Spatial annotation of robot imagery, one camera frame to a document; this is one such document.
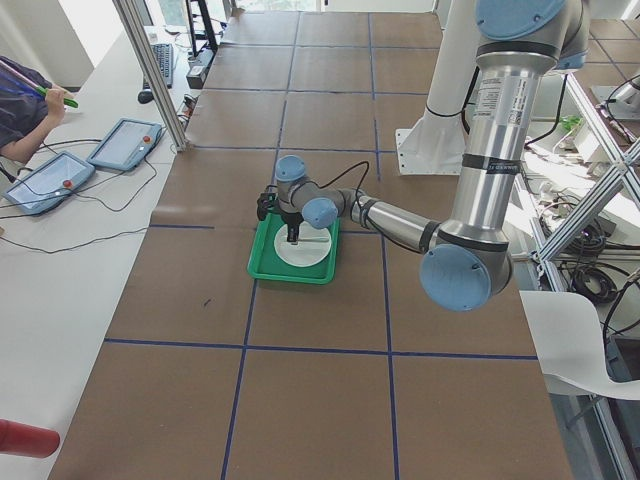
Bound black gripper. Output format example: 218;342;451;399
280;211;303;245

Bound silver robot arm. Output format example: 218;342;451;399
257;1;590;311

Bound person forearm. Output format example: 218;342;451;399
1;85;67;164

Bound white round plate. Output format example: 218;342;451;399
274;221;332;268

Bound green plastic tray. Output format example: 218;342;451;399
247;214;340;285

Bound black computer box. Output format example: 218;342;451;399
186;49;214;90

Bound far blue teach pendant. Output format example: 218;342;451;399
87;118;162;172

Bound blue teach pendant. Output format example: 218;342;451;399
87;118;162;172
2;152;95;215

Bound black computer mouse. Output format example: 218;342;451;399
137;89;154;104

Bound black keyboard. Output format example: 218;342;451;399
151;43;174;89

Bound near blue teach pendant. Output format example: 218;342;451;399
2;152;95;215

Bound white paper sheet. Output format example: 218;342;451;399
520;290;639;401

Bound green marker pen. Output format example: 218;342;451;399
35;86;80;109

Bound red cylinder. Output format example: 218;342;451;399
1;419;60;458

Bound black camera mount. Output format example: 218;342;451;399
256;191;279;221

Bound white camera stand column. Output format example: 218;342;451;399
396;0;480;175

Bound aluminium frame post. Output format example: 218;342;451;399
112;0;189;152

